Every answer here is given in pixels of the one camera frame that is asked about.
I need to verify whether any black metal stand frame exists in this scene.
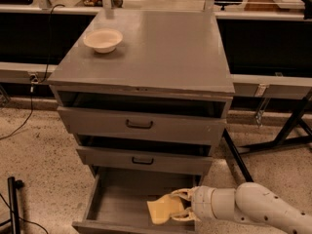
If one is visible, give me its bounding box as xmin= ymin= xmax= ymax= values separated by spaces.
xmin=222 ymin=89 xmax=312 ymax=182

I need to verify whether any grey drawer cabinet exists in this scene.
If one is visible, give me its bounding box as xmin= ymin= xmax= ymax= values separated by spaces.
xmin=47 ymin=9 xmax=236 ymax=187

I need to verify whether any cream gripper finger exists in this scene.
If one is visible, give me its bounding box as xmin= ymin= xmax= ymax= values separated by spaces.
xmin=170 ymin=208 xmax=196 ymax=222
xmin=170 ymin=188 xmax=193 ymax=201

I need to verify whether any black floor cable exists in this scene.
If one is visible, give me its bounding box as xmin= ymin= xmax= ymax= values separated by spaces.
xmin=0 ymin=3 xmax=66 ymax=141

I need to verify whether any white paper bowl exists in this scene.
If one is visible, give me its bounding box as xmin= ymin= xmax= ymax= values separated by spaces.
xmin=83 ymin=28 xmax=123 ymax=54

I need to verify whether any black middle drawer handle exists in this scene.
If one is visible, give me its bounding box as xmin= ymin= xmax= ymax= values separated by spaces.
xmin=132 ymin=157 xmax=154 ymax=166

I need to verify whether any black top drawer handle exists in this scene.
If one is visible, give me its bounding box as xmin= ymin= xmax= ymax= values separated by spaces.
xmin=125 ymin=119 xmax=154 ymax=130

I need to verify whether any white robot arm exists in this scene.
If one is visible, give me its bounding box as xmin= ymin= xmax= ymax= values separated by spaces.
xmin=170 ymin=182 xmax=312 ymax=234

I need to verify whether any black drawer handle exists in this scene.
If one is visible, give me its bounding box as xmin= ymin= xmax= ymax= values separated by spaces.
xmin=125 ymin=119 xmax=154 ymax=130
xmin=132 ymin=157 xmax=154 ymax=166

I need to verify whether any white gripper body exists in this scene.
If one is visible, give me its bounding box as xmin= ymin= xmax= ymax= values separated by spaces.
xmin=191 ymin=186 xmax=215 ymax=221

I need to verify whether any grey barrier rail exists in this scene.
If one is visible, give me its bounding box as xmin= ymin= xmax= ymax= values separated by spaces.
xmin=0 ymin=62 xmax=57 ymax=84

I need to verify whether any grey bottom drawer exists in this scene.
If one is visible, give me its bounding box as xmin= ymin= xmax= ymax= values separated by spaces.
xmin=72 ymin=168 xmax=196 ymax=234

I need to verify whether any grey top drawer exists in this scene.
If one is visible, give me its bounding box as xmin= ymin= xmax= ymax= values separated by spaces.
xmin=58 ymin=106 xmax=226 ymax=145

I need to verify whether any grey drawer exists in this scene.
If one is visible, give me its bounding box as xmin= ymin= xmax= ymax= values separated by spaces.
xmin=72 ymin=168 xmax=196 ymax=234
xmin=77 ymin=146 xmax=212 ymax=176
xmin=58 ymin=106 xmax=226 ymax=145

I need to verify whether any wooden box background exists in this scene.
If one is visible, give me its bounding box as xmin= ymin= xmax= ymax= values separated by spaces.
xmin=244 ymin=0 xmax=304 ymax=12

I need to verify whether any yellow sponge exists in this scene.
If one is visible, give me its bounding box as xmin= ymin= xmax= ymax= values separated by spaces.
xmin=147 ymin=194 xmax=184 ymax=225

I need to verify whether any black stand lower left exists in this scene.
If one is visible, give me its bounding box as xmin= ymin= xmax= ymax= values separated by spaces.
xmin=0 ymin=176 xmax=50 ymax=234

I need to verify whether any grey middle drawer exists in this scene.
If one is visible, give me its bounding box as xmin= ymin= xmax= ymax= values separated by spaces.
xmin=77 ymin=146 xmax=212 ymax=176

